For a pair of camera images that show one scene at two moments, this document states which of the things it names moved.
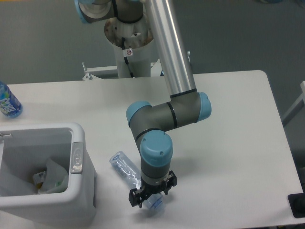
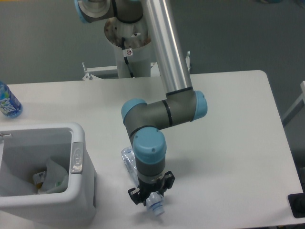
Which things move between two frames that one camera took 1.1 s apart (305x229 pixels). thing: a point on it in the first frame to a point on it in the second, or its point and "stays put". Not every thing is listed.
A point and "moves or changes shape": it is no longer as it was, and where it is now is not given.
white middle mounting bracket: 156,68 stays put
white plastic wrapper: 56,178 stays put
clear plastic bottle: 121,163 moves or changes shape
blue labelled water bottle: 9,105 stays put
